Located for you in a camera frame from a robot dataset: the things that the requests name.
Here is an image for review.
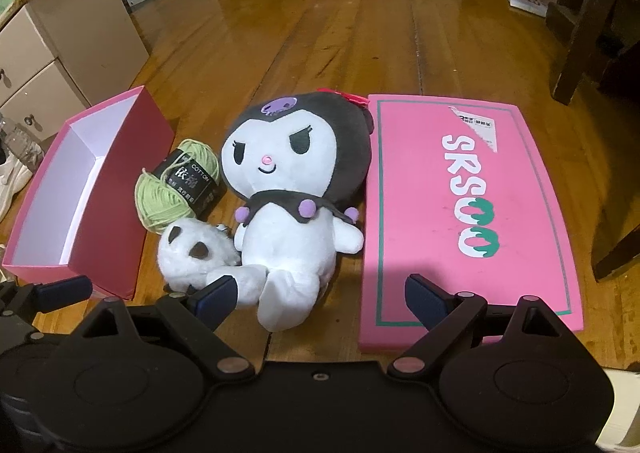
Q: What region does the white panda plush ball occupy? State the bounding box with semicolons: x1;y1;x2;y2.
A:
157;218;241;293

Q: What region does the pink SRSOO box lid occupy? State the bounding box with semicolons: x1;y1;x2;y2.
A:
359;95;584;351

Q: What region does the green yarn ball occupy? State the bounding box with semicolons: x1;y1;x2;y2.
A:
134;139;221;234

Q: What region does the Kuromi plush doll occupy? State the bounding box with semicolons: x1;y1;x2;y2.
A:
220;90;374;332

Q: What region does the pink open box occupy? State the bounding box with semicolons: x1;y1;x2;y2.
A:
2;87;174;299

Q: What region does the white clog shoe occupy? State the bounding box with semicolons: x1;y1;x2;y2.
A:
0;116;44;220

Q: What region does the beige drawer cabinet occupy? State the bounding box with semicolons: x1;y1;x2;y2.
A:
1;0;149;141

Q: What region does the dark wooden chair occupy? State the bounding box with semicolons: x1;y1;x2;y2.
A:
546;0;639;282

